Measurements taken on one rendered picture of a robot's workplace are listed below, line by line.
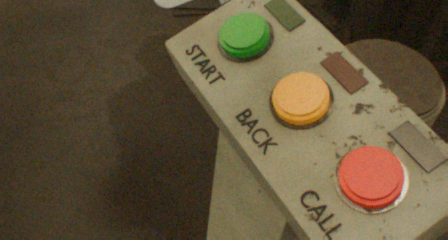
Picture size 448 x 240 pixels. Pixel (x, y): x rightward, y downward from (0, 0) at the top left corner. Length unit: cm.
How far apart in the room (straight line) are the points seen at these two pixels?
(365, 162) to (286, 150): 5
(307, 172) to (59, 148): 81
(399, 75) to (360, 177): 23
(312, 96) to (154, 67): 91
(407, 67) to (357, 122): 20
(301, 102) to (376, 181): 7
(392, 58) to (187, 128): 64
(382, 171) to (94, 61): 101
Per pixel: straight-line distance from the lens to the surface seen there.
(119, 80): 121
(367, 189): 33
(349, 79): 37
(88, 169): 106
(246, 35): 39
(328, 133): 35
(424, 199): 34
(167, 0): 31
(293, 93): 36
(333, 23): 141
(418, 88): 53
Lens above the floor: 86
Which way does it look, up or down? 49 degrees down
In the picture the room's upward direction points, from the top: 7 degrees clockwise
